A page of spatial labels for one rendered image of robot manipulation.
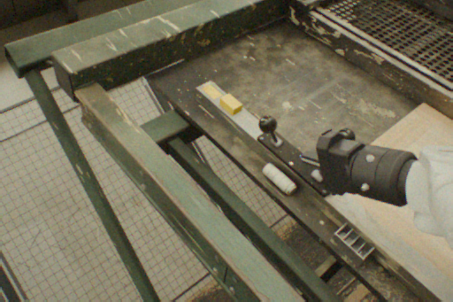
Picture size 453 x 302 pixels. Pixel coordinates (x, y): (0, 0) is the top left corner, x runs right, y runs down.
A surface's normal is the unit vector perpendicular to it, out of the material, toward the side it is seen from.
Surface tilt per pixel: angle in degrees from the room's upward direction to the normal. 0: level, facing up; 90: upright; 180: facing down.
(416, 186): 70
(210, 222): 58
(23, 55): 90
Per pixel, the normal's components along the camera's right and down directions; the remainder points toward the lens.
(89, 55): 0.10, -0.69
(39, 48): 0.43, -0.28
